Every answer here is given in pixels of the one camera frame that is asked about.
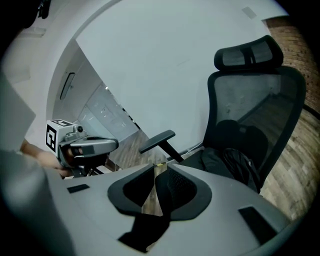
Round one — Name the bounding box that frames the black head-mounted camera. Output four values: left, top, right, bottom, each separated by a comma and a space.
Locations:
36, 0, 53, 20

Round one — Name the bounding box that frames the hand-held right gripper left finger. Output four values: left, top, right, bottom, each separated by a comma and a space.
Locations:
46, 163, 171, 256

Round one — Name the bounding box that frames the wall switch plate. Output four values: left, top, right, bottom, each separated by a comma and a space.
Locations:
241, 6, 258, 20

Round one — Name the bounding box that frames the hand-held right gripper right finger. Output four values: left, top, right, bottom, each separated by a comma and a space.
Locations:
146, 164, 292, 256

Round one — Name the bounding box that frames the white floor cable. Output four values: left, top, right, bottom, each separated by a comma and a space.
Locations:
183, 140, 205, 155

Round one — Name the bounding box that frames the person's left hand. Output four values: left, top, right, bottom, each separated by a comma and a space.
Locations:
39, 147, 84, 179

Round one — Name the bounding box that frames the person's left forearm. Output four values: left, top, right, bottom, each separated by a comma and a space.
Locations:
19, 138, 51, 166

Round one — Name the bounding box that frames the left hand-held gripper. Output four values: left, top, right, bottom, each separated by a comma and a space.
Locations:
45, 119, 120, 177

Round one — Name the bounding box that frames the black mesh office chair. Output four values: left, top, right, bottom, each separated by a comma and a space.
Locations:
138, 34, 308, 195

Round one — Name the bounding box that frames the glass partition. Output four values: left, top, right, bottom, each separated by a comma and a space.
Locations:
77, 82, 141, 141

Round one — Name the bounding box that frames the black bag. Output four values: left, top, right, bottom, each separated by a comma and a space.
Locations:
201, 146, 263, 194

